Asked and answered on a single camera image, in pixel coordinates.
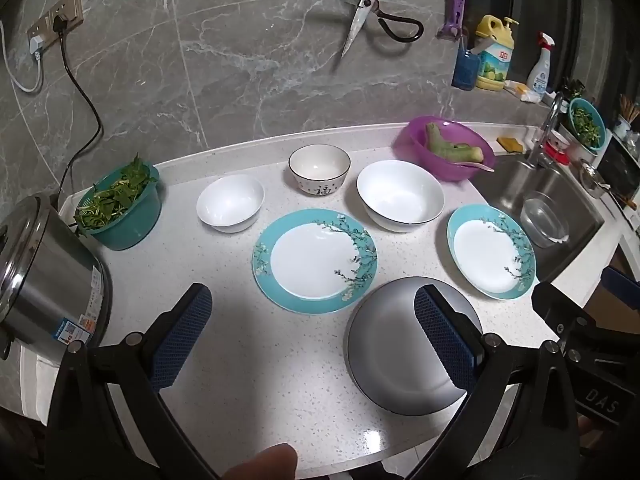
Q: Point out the person's left hand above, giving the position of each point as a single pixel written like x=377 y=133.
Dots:
x=265 y=462

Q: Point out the small teal floral plate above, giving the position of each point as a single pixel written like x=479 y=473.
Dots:
x=487 y=255

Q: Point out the red and white cup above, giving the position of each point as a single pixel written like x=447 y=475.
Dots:
x=557 y=145

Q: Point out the small teal colander basket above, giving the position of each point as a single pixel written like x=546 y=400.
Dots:
x=587 y=125

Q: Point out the yellow sponge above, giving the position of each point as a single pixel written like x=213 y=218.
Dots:
x=509 y=144

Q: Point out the yellow dish soap bottle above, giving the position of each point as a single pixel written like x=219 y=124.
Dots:
x=495 y=60

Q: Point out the large teal floral plate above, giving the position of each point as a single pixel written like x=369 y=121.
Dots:
x=310 y=260

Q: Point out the chopstick holder with chopsticks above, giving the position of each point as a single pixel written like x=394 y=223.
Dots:
x=624 y=125

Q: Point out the small steel pot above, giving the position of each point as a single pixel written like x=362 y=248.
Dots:
x=592 y=180

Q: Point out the clear glass bowl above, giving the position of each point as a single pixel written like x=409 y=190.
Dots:
x=542 y=220

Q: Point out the person's right hand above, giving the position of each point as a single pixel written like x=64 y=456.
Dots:
x=587 y=430

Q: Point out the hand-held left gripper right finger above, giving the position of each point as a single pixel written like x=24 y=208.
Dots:
x=442 y=335

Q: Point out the purple hanging kitchen tool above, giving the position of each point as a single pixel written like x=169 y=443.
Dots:
x=457 y=0

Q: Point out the purple plastic bowl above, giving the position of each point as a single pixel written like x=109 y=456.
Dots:
x=415 y=152

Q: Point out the grey black-rimmed plate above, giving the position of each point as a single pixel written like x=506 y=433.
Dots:
x=385 y=340

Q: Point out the small plain white bowl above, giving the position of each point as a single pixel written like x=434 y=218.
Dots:
x=230 y=205

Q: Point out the white spray bottle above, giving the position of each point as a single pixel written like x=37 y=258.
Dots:
x=540 y=72

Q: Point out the yellow and white cloth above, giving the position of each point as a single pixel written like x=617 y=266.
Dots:
x=522 y=91

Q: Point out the peeled green stem vegetable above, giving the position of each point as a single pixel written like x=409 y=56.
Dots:
x=445 y=147

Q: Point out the leafy green vegetables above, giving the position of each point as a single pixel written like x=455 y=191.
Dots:
x=112 y=195

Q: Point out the chrome faucet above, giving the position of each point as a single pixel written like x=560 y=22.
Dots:
x=547 y=120

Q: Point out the wall power socket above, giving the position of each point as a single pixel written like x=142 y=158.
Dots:
x=70 y=7

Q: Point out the stainless steel sink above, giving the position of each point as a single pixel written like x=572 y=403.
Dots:
x=505 y=185

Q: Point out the countertop oven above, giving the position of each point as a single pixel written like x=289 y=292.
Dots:
x=620 y=170

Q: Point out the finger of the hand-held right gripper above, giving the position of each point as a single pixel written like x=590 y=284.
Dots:
x=557 y=305
x=622 y=285

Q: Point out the blue utensil cup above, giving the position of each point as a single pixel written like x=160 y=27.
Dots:
x=465 y=70

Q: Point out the stainless steel rice cooker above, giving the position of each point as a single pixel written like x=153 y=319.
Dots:
x=45 y=270

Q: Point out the patterned white bowl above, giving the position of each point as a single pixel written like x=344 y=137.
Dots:
x=320 y=170

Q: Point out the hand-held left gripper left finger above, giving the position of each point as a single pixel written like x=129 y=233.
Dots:
x=182 y=330

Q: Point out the large white bowl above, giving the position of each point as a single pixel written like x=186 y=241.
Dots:
x=400 y=195

